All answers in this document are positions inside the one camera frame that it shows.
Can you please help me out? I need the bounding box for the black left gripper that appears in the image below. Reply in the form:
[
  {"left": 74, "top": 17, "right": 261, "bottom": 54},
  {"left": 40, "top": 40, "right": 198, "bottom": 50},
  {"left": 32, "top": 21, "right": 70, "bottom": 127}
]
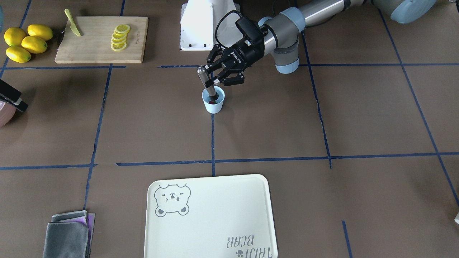
[{"left": 206, "top": 38, "right": 265, "bottom": 86}]

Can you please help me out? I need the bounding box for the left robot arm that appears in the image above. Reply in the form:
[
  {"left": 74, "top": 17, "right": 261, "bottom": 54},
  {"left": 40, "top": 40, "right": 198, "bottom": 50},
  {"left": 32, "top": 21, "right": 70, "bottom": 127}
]
[{"left": 197, "top": 0, "right": 366, "bottom": 88}]

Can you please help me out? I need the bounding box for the pink bowl with ice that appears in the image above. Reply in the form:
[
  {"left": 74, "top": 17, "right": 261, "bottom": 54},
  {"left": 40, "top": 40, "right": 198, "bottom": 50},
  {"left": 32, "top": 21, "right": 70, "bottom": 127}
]
[{"left": 0, "top": 101, "right": 16, "bottom": 127}]

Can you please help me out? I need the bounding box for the light blue plastic cup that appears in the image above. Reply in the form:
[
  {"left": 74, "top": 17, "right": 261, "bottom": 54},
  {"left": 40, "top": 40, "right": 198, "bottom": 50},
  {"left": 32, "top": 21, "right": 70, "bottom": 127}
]
[{"left": 202, "top": 86, "right": 225, "bottom": 114}]

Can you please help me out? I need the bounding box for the whole lemon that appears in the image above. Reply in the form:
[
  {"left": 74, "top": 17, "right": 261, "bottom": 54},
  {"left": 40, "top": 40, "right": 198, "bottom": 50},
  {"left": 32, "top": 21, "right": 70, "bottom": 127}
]
[
  {"left": 5, "top": 46, "right": 32, "bottom": 63},
  {"left": 27, "top": 24, "right": 54, "bottom": 41},
  {"left": 21, "top": 36, "right": 48, "bottom": 54},
  {"left": 4, "top": 27, "right": 28, "bottom": 46}
]

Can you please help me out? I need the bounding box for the wooden cutting board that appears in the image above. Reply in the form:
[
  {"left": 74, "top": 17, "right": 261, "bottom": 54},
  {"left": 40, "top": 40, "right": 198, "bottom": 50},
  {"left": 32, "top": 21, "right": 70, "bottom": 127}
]
[{"left": 55, "top": 16, "right": 149, "bottom": 64}]

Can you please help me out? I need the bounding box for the yellow plastic knife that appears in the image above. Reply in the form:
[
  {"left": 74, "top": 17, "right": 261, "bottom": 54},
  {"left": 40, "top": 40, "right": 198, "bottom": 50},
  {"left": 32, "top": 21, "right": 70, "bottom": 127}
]
[{"left": 64, "top": 9, "right": 81, "bottom": 37}]

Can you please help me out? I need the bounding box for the lemon slices stack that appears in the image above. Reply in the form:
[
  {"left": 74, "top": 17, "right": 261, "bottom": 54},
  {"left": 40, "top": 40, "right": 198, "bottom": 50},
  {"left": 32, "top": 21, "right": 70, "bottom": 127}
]
[{"left": 110, "top": 24, "right": 131, "bottom": 51}]

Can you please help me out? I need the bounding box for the grey purple folded cloth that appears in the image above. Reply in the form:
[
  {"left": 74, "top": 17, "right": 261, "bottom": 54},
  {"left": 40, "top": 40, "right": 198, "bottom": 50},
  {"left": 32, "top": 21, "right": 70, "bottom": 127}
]
[{"left": 43, "top": 210, "right": 96, "bottom": 258}]

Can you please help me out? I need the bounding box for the cream bear tray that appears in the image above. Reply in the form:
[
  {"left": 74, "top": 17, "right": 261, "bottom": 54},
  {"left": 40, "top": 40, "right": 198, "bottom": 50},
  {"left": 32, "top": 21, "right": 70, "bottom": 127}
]
[{"left": 143, "top": 174, "right": 278, "bottom": 258}]

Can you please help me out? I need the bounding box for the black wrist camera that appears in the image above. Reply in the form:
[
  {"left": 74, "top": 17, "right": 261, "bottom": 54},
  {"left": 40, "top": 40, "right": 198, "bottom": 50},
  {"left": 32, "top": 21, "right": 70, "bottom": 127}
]
[{"left": 235, "top": 16, "right": 264, "bottom": 45}]

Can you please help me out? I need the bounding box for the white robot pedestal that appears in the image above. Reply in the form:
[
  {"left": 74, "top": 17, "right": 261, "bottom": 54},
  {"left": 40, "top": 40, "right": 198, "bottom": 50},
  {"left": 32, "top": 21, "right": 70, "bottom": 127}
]
[{"left": 179, "top": 0, "right": 242, "bottom": 51}]

